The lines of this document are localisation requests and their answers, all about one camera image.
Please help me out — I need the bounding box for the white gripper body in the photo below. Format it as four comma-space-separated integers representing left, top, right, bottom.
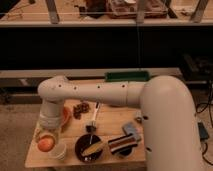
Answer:
35, 114, 62, 142

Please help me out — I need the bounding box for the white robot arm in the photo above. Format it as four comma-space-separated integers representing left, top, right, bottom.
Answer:
38, 75, 205, 171

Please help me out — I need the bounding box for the white paper cup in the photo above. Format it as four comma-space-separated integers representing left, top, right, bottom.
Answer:
49, 142, 67, 160

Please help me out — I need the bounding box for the orange plastic bowl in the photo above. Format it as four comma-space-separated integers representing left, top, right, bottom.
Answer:
62, 107, 71, 126

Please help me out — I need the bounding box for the dark grape bunch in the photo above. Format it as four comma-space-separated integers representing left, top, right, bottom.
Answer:
73, 102, 90, 119

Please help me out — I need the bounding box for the dark brown bowl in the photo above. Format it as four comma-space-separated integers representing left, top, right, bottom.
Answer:
75, 134, 102, 163

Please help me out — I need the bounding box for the yellow corn cob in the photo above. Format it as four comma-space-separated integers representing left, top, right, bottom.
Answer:
82, 141, 105, 156

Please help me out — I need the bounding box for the blue grey sponge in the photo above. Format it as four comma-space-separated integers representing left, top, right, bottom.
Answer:
122, 122, 141, 141

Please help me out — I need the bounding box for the green plastic tray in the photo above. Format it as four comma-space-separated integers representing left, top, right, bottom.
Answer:
105, 71, 150, 82

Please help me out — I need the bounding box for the dark foot pedal box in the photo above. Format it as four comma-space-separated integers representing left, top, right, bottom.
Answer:
198, 122, 209, 141

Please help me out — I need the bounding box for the black cable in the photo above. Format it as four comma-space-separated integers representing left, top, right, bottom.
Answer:
195, 79, 213, 127

